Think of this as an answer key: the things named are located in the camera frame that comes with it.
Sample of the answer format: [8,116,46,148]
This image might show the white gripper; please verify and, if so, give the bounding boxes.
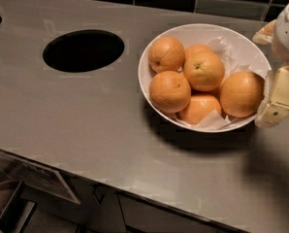
[252,3,289,128]

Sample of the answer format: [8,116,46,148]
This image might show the orange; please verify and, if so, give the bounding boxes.
[183,50,225,92]
[149,71,191,114]
[148,37,185,73]
[177,93,222,124]
[219,71,265,118]
[185,44,211,59]

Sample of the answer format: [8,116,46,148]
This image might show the white ceramic bowl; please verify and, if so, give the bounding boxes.
[138,23,271,133]

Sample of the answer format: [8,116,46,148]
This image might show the white tissue paper lining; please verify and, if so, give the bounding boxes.
[169,36,271,133]

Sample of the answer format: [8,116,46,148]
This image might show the orange front bottom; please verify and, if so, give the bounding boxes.
[177,93,222,124]

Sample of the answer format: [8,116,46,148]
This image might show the dark cabinet drawer front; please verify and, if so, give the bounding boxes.
[118,193,237,233]

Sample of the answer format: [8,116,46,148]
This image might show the grey framed panel below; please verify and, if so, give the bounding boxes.
[0,150,80,205]

